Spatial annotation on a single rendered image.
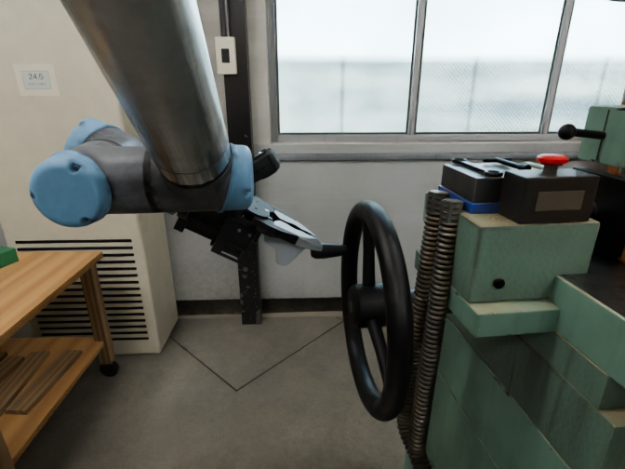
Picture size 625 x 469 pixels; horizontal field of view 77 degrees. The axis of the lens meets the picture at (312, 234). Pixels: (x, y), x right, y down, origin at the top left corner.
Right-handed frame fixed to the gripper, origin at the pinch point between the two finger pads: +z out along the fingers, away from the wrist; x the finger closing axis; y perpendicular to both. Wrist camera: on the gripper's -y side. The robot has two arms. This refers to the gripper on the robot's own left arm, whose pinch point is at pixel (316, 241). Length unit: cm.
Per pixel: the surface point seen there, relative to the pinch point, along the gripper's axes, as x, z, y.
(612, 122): 8.4, 21.5, -33.5
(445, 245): 15.1, 8.7, -11.7
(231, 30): -113, -37, -21
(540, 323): 21.9, 19.5, -10.4
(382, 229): 14.7, 1.2, -9.8
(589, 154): 6.3, 23.6, -29.8
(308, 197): -116, 22, 23
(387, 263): 18.4, 2.2, -7.6
